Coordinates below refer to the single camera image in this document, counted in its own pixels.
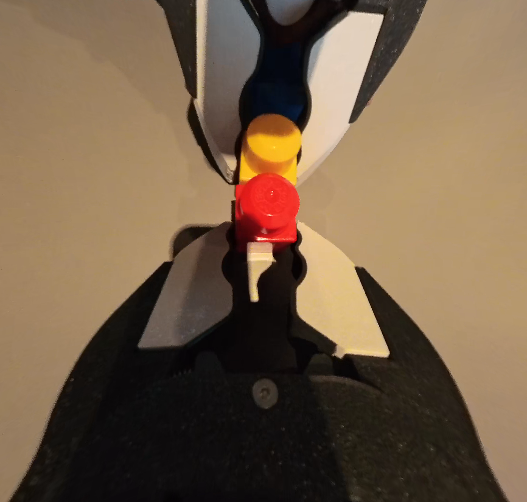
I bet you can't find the yellow single-stud mega block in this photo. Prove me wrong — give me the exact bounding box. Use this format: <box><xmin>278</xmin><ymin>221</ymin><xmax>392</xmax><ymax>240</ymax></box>
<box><xmin>238</xmin><ymin>114</ymin><xmax>304</xmax><ymax>186</ymax></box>

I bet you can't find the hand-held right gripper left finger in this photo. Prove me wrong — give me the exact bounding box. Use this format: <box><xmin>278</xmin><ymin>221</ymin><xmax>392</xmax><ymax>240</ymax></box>
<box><xmin>138</xmin><ymin>221</ymin><xmax>236</xmax><ymax>349</ymax></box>

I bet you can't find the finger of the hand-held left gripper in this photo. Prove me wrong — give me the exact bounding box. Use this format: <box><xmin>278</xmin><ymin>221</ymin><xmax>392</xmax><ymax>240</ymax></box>
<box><xmin>190</xmin><ymin>0</ymin><xmax>264</xmax><ymax>186</ymax></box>
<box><xmin>296</xmin><ymin>11</ymin><xmax>386</xmax><ymax>188</ymax></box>

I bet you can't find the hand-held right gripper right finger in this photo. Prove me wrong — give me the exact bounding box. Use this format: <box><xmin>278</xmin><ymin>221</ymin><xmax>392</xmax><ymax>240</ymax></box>
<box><xmin>294</xmin><ymin>221</ymin><xmax>390</xmax><ymax>359</ymax></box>

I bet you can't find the blue mega block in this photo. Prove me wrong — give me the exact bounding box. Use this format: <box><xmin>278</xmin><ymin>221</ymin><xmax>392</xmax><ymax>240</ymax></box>
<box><xmin>249</xmin><ymin>43</ymin><xmax>310</xmax><ymax>124</ymax></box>

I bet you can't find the red mega block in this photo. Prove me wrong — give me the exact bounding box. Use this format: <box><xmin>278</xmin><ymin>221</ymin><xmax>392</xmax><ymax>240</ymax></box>
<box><xmin>232</xmin><ymin>173</ymin><xmax>301</xmax><ymax>254</ymax></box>

